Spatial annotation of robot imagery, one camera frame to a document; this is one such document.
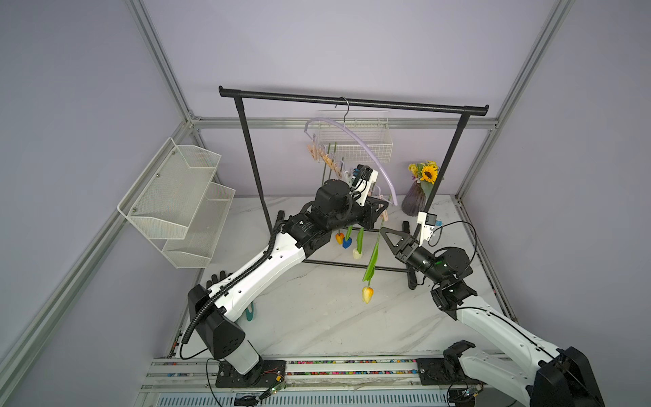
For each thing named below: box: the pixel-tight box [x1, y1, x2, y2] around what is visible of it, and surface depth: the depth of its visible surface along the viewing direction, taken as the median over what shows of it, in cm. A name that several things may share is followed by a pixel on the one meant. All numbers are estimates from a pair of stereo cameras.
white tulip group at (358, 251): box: [352, 226, 365, 260], surface depth 84 cm
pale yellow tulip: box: [361, 218, 385, 305], surface depth 70 cm
